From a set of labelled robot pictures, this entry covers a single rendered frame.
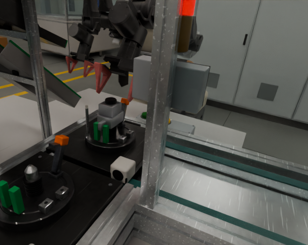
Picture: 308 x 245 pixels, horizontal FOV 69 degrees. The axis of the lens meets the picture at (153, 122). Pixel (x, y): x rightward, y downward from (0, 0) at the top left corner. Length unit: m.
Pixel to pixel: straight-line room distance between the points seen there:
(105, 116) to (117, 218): 0.26
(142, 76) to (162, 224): 0.29
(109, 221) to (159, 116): 0.22
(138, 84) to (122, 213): 0.25
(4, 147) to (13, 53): 0.35
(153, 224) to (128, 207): 0.06
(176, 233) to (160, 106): 0.26
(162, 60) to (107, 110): 0.29
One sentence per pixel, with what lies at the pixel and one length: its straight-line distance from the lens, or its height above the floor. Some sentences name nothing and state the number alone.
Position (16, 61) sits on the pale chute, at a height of 1.17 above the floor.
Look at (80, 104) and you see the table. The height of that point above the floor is 0.86.
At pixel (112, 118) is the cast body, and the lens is 0.59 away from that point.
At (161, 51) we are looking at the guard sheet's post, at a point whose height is 1.26.
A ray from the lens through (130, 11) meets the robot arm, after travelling 0.59.
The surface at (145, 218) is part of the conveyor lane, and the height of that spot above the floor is 0.93.
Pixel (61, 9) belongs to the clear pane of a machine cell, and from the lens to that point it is 5.83.
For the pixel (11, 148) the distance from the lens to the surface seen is 0.89.
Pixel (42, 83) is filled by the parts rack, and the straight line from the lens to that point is 0.69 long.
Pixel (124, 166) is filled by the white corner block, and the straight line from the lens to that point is 0.53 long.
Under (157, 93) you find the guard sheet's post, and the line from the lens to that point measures 0.35.
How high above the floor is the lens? 1.32
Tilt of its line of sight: 27 degrees down
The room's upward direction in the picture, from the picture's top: 6 degrees clockwise
